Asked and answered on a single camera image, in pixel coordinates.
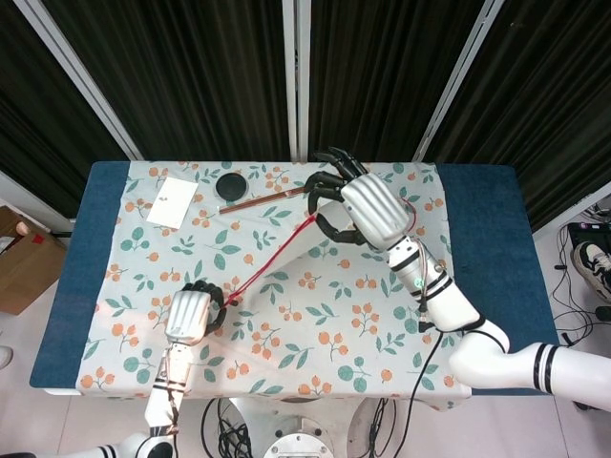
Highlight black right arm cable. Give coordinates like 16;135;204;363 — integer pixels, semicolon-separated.
408;309;446;400

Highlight black floor cables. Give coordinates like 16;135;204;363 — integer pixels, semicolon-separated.
548;223;611;347

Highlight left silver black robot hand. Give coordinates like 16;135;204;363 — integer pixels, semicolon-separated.
164;281;230;347

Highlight black box pink sticker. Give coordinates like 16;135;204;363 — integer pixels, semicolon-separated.
566;219;611;249

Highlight floral orange green tablecloth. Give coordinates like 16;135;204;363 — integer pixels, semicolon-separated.
75;160;474;412

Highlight white slanted frame post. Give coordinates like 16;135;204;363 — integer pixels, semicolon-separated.
11;0;144;161
412;0;507;161

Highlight white paper card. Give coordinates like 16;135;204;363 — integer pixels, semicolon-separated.
145;177;200;229

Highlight brown cardboard box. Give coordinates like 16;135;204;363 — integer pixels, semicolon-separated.
0;205;68;316

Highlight white upright frame post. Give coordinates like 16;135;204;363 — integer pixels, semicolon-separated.
281;0;311;163

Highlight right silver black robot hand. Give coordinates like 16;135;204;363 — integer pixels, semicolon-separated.
306;146;415;252

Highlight brown wooden chopstick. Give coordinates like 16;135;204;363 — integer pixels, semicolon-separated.
218;188;306;216

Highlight black white sneaker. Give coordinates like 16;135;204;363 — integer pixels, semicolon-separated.
571;240;611;302

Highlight blue table cover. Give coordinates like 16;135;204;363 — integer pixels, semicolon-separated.
29;160;559;397

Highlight black pleated curtain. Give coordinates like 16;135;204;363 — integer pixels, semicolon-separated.
0;0;611;230

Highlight black cable bundle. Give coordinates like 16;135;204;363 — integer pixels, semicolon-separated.
200;398;254;458

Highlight black round lid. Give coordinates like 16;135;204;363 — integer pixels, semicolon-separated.
215;173;248;200

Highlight silver white robot base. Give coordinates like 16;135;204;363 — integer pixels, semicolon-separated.
228;398;397;458

